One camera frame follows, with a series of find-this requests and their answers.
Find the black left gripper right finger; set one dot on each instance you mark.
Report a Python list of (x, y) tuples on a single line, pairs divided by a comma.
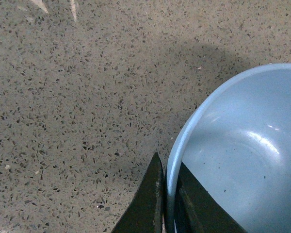
[(196, 211)]

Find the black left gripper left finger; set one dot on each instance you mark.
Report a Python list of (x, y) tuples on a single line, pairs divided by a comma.
[(144, 214)]

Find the green bowl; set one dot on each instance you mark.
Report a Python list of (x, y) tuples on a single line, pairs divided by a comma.
[(237, 144)]

